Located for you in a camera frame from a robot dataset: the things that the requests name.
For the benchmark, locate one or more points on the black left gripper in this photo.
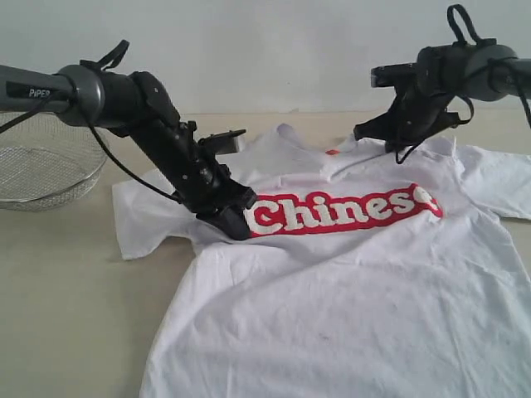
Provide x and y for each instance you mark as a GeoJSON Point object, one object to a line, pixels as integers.
{"type": "Point", "coordinates": [206, 187]}

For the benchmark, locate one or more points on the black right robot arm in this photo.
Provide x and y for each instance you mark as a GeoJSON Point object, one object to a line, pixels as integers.
{"type": "Point", "coordinates": [486, 72]}

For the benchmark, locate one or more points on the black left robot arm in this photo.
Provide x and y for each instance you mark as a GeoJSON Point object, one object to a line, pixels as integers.
{"type": "Point", "coordinates": [137, 106]}

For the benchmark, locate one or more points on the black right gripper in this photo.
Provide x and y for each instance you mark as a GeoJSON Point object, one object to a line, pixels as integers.
{"type": "Point", "coordinates": [412, 118]}

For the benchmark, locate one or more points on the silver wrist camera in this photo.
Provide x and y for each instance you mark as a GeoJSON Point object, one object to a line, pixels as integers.
{"type": "Point", "coordinates": [224, 143]}
{"type": "Point", "coordinates": [400, 77]}

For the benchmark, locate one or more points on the white t-shirt red logo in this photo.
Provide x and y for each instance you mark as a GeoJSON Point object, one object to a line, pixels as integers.
{"type": "Point", "coordinates": [361, 278]}

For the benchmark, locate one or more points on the metal wire mesh basket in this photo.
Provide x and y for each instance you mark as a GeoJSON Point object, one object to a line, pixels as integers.
{"type": "Point", "coordinates": [47, 164]}

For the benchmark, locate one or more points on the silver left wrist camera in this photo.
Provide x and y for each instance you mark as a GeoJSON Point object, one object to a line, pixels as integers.
{"type": "Point", "coordinates": [224, 143]}

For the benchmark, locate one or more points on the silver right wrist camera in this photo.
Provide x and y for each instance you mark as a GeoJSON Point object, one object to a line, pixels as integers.
{"type": "Point", "coordinates": [400, 77]}

